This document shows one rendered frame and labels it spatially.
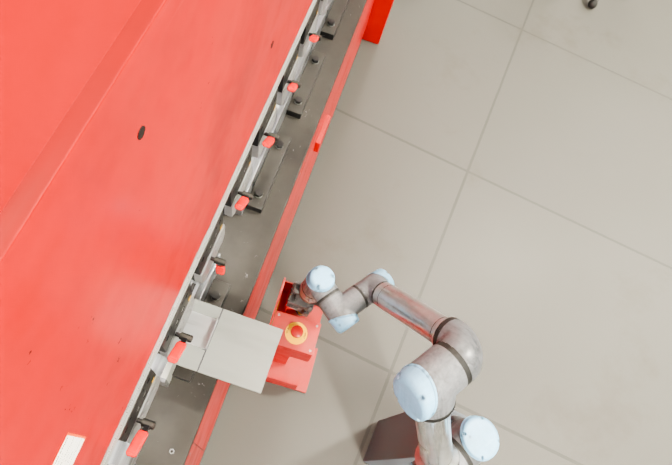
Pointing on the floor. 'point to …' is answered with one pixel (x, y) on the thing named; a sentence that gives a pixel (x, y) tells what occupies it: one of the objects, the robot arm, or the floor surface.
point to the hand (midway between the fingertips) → (304, 308)
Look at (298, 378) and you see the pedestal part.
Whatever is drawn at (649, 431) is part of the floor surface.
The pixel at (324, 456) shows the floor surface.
